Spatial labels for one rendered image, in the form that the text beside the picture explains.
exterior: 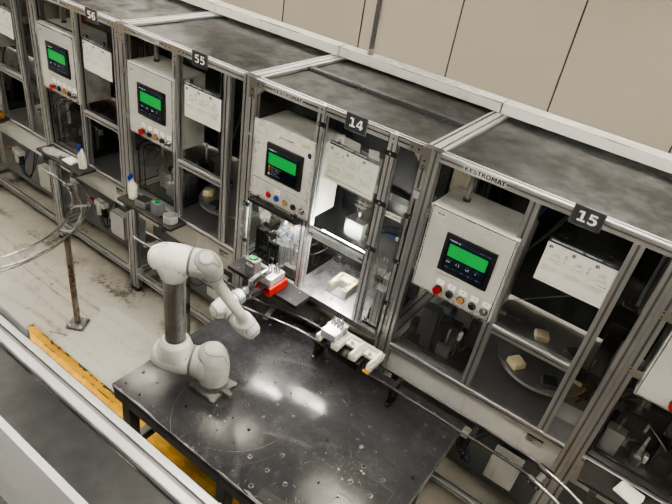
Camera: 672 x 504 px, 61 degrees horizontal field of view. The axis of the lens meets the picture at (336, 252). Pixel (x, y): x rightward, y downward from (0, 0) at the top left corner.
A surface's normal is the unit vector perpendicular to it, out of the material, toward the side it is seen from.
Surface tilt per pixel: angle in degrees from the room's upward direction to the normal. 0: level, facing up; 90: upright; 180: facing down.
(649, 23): 90
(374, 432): 0
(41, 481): 90
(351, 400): 0
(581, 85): 90
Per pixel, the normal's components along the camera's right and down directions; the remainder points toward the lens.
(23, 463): -0.58, 0.38
